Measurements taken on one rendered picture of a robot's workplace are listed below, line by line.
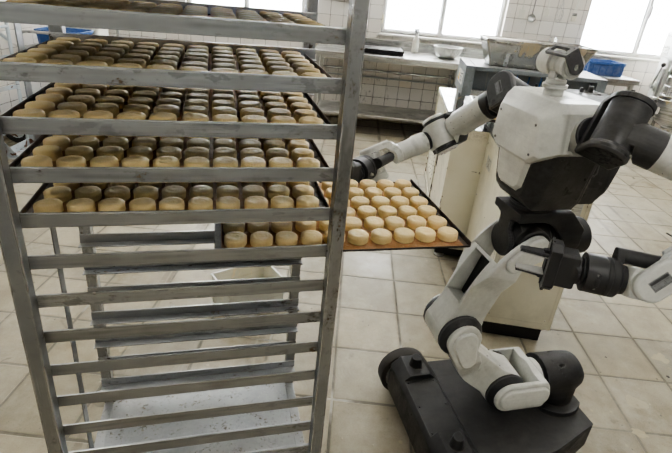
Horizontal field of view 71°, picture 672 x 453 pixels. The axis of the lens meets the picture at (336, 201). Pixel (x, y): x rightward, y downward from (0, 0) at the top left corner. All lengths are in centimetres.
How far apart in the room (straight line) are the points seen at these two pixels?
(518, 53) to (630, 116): 159
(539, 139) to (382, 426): 122
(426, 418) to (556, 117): 107
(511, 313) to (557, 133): 134
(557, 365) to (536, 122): 96
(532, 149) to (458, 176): 156
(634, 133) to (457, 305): 67
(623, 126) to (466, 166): 168
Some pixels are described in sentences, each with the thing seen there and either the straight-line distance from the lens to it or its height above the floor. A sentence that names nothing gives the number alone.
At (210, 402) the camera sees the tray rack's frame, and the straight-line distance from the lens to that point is 184.
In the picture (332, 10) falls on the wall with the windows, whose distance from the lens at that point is 592.
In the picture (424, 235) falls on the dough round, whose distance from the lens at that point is 116.
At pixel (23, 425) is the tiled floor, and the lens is 214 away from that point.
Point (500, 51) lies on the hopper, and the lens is 275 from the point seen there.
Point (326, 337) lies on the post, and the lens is 116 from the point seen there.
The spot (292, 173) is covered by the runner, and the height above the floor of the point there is 114.
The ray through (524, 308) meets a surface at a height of 19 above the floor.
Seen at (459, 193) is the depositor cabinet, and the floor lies 46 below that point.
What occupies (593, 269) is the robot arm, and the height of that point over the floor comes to 99.
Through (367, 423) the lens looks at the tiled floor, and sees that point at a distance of 199.
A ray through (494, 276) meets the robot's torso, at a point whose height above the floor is 78.
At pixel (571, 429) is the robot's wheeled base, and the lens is 200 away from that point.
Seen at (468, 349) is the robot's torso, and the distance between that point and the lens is 156.
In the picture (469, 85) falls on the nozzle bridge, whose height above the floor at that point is 108.
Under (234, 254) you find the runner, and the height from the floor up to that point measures 96.
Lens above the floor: 149
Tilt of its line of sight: 24 degrees down
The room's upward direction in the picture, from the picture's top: 6 degrees clockwise
